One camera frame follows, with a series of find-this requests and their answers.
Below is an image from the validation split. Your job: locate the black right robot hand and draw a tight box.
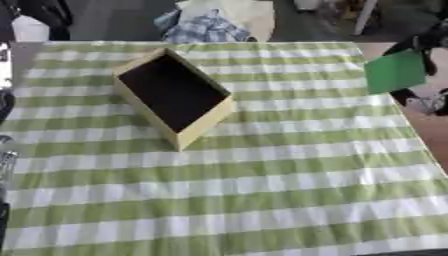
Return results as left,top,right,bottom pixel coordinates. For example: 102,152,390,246
381,20,448,107

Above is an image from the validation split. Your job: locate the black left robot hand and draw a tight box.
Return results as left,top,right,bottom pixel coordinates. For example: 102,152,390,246
0,88,18,126

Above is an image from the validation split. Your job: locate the green square block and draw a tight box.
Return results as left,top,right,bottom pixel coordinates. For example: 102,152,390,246
362,49,429,96

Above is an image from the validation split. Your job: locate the tan open box, dark inside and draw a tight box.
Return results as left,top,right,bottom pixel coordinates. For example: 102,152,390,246
110,47,237,152

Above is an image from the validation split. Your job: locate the white table leg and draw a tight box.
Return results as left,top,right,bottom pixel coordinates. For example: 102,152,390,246
350,0,382,37

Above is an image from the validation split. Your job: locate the white bag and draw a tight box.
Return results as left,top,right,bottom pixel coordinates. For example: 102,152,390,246
10,14,53,43

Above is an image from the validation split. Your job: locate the black chair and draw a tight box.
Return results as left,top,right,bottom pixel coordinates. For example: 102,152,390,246
0,0,76,42

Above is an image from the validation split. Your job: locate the person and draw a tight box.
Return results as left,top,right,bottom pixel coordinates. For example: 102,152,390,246
152,0,277,43

